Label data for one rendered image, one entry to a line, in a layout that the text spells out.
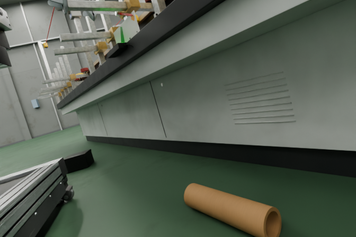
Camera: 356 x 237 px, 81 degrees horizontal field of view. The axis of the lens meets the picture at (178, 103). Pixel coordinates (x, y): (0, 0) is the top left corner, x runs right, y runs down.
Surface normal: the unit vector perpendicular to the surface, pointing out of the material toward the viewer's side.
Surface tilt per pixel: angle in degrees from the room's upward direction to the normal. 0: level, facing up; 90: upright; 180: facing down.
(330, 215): 0
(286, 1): 90
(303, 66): 90
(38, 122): 90
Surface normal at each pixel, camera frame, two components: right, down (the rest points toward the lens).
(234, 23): -0.76, 0.26
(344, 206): -0.27, -0.96
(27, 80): 0.24, 0.00
